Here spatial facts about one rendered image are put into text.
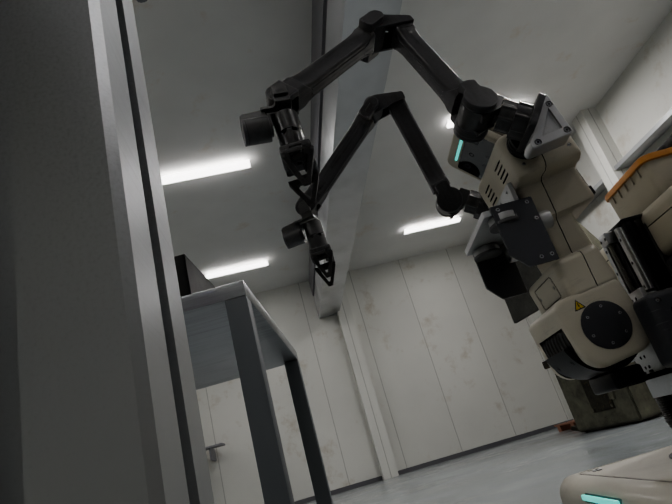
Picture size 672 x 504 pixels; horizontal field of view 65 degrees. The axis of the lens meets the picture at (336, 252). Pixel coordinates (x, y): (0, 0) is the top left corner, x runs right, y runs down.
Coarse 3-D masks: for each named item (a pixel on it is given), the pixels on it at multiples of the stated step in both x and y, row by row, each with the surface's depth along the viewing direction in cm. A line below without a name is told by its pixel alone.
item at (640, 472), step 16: (608, 464) 135; (624, 464) 126; (640, 464) 119; (656, 464) 113; (576, 480) 127; (592, 480) 119; (608, 480) 112; (624, 480) 106; (640, 480) 100; (656, 480) 97; (560, 496) 134; (576, 496) 123; (592, 496) 112; (608, 496) 107; (624, 496) 100; (640, 496) 94; (656, 496) 90
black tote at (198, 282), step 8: (176, 256) 105; (184, 256) 105; (176, 264) 104; (184, 264) 104; (192, 264) 109; (184, 272) 103; (192, 272) 107; (200, 272) 114; (184, 280) 103; (192, 280) 105; (200, 280) 112; (208, 280) 120; (184, 288) 102; (192, 288) 104; (200, 288) 110; (208, 288) 118
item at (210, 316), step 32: (224, 288) 95; (192, 320) 99; (224, 320) 104; (256, 320) 110; (192, 352) 119; (224, 352) 127; (256, 352) 90; (288, 352) 145; (256, 384) 88; (256, 416) 86; (256, 448) 84; (288, 480) 85; (320, 480) 143
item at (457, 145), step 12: (492, 132) 131; (456, 144) 140; (468, 144) 138; (480, 144) 135; (492, 144) 132; (456, 156) 145; (468, 156) 142; (480, 156) 139; (456, 168) 150; (468, 168) 147; (480, 168) 144; (480, 180) 148
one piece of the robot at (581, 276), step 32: (512, 160) 125; (544, 160) 124; (576, 160) 127; (480, 192) 149; (544, 192) 127; (576, 192) 126; (576, 224) 125; (576, 256) 117; (544, 288) 126; (576, 288) 115; (608, 288) 114; (544, 320) 121; (576, 320) 112; (608, 320) 111; (544, 352) 129; (576, 352) 112; (608, 352) 109
